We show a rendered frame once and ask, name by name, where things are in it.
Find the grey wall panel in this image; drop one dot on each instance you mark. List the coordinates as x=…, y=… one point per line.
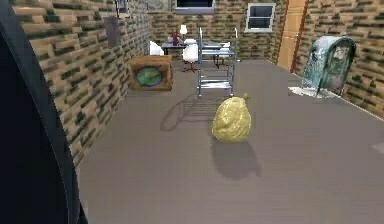
x=111, y=31

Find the dark red bottle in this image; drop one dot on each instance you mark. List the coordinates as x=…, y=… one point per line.
x=175, y=39

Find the silver metal handcart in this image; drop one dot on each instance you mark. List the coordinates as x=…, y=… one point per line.
x=215, y=68

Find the large black curved object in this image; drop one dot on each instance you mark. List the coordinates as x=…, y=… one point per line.
x=30, y=140

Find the white table lamp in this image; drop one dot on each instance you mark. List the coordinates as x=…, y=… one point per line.
x=183, y=30

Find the brown wooden crate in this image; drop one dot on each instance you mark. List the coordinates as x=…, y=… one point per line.
x=150, y=73

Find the orange wooden door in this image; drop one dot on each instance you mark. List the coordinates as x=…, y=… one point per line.
x=291, y=35

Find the white swivel chair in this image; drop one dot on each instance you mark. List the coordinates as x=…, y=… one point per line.
x=190, y=53

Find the grey framed window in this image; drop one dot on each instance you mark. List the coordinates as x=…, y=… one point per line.
x=195, y=5

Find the small framed wall picture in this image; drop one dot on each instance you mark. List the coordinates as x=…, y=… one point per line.
x=122, y=7

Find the green rounded mailbox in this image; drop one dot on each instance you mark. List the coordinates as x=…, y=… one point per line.
x=328, y=64

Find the yellow lumpy sack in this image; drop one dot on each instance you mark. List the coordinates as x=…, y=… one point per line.
x=231, y=120

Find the white framed window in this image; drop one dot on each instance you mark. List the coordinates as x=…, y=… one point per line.
x=260, y=17

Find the dark desk table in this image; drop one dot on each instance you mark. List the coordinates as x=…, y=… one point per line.
x=190, y=46

